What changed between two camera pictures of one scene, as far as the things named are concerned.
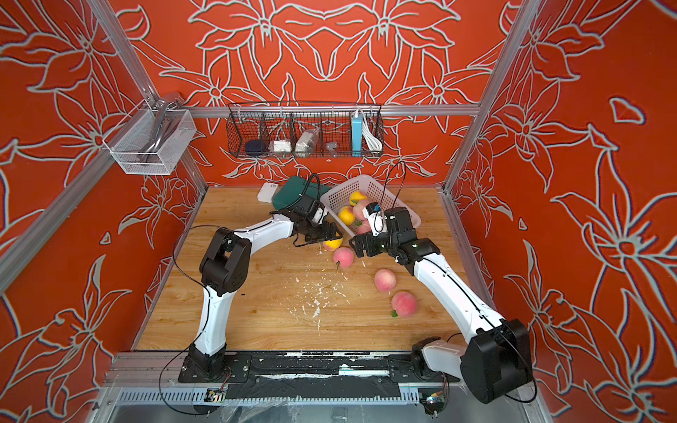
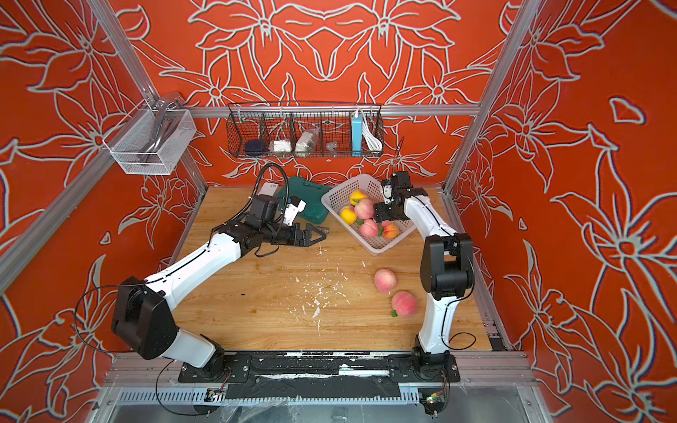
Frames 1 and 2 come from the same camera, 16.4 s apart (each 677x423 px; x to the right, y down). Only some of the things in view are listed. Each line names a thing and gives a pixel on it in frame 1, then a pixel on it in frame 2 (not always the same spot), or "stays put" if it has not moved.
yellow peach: x=346 y=215 stays put
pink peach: x=358 y=210 stays put
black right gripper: x=360 y=242 to x=380 y=212
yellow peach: x=356 y=196 stays put
